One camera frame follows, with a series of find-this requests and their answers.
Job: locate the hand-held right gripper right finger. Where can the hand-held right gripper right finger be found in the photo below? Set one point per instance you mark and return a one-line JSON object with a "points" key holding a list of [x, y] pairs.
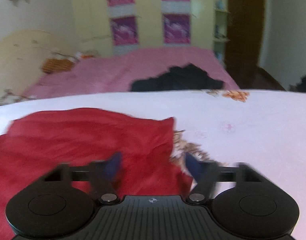
{"points": [[194, 168]]}

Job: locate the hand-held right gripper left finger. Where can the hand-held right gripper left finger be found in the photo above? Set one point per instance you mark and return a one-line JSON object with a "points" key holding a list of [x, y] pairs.
{"points": [[114, 166]]}

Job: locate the red puffer jacket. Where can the red puffer jacket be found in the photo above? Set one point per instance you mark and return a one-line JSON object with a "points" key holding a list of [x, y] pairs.
{"points": [[68, 142]]}

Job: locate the white floral bedsheet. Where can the white floral bedsheet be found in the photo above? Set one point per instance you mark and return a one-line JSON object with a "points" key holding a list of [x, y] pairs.
{"points": [[243, 130]]}

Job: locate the black clothing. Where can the black clothing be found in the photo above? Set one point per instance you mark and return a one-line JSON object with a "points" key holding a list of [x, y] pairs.
{"points": [[183, 80]]}

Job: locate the pink bedsheet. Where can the pink bedsheet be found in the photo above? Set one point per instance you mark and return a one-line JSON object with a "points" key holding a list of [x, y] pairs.
{"points": [[118, 72]]}

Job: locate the black garment on chair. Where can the black garment on chair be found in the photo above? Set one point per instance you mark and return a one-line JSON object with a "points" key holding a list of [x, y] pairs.
{"points": [[305, 82]]}

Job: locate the cream headboard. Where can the cream headboard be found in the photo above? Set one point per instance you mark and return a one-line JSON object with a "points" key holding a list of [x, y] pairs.
{"points": [[18, 60]]}

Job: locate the cream corner shelf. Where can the cream corner shelf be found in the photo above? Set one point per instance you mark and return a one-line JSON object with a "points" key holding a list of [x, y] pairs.
{"points": [[221, 25]]}

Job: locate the brown wooden door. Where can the brown wooden door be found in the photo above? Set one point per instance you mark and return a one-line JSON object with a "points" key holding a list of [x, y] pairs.
{"points": [[245, 30]]}

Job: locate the cream wardrobe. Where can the cream wardrobe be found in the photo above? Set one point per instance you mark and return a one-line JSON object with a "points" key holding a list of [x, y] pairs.
{"points": [[148, 17]]}

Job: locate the blue figurine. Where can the blue figurine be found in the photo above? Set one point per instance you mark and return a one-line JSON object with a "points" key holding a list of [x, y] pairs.
{"points": [[220, 4]]}

